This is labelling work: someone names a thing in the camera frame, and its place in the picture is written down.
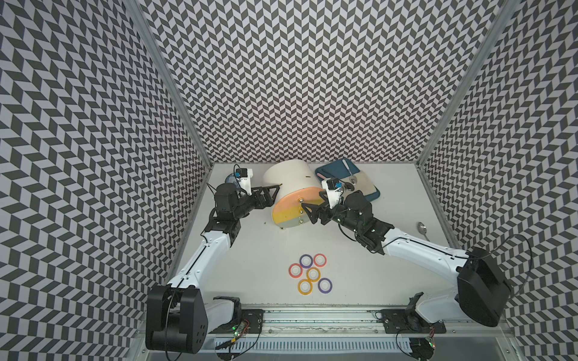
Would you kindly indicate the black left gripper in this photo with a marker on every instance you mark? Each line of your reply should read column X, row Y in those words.
column 269, row 201

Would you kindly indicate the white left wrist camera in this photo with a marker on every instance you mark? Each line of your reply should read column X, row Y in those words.
column 243, row 178

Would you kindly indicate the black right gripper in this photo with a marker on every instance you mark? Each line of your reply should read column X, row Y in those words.
column 315, row 209

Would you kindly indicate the teal tray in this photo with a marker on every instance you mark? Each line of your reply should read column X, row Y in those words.
column 337, row 169

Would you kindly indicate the yellow tape roll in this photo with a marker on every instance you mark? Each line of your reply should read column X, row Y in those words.
column 313, row 274
column 305, row 287

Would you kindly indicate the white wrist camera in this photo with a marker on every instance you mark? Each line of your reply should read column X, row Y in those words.
column 334, row 189
column 243, row 178

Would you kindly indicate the beige cloth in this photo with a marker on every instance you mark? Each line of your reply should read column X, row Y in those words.
column 365, row 185

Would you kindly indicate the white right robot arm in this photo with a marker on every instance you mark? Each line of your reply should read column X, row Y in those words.
column 479, row 288

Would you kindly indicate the aluminium front rail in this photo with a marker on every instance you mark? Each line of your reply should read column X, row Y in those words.
column 348, row 332

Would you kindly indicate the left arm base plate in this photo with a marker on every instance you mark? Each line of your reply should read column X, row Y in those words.
column 248, row 321

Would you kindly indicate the yellow tape roll lower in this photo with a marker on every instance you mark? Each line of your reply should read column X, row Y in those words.
column 305, row 287

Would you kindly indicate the yellow tape roll upper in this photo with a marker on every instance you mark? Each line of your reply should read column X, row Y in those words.
column 313, row 274

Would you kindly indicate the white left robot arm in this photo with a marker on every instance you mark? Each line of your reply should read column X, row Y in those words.
column 177, row 317

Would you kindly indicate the grey bottom drawer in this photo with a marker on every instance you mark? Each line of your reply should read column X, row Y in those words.
column 296, row 222

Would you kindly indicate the white handled spoon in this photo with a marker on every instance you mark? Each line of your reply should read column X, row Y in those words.
column 352, row 178

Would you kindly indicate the yellow drawer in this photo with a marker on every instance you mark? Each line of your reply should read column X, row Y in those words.
column 281, row 215

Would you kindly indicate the red tape roll upper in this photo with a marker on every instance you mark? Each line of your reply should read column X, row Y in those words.
column 320, row 260

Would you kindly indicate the purple tape roll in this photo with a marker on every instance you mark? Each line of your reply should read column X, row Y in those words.
column 306, row 261
column 325, row 285

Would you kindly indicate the red tape roll left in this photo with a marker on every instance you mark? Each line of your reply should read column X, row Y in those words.
column 295, row 270

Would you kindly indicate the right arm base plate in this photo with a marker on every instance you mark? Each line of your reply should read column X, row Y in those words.
column 406, row 321

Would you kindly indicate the blue floral ceramic bowl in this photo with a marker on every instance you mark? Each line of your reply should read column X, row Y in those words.
column 231, row 179

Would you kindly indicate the white drawer cabinet shell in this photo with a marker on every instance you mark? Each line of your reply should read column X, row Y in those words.
column 293, row 175

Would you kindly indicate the steel spoon on table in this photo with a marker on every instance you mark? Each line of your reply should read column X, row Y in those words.
column 422, row 229

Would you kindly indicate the red tape roll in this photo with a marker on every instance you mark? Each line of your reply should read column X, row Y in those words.
column 295, row 270
column 320, row 260

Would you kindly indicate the pink top drawer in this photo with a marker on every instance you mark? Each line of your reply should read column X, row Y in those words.
column 290, row 201

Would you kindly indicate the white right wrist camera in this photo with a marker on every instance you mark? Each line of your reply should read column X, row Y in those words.
column 334, row 189

